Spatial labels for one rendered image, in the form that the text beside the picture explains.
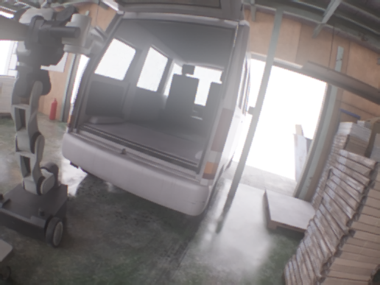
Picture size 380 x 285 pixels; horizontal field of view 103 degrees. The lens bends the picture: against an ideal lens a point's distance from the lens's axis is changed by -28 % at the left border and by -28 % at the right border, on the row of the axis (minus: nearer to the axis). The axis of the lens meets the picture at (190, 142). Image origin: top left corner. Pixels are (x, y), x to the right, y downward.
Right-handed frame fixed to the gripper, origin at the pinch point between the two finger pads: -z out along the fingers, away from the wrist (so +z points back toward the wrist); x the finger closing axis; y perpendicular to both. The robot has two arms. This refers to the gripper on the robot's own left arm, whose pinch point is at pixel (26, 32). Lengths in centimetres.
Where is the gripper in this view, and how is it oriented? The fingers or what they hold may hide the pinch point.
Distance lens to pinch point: 85.1
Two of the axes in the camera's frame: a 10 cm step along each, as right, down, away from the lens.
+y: -0.3, -1.9, 9.8
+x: -2.5, 9.5, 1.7
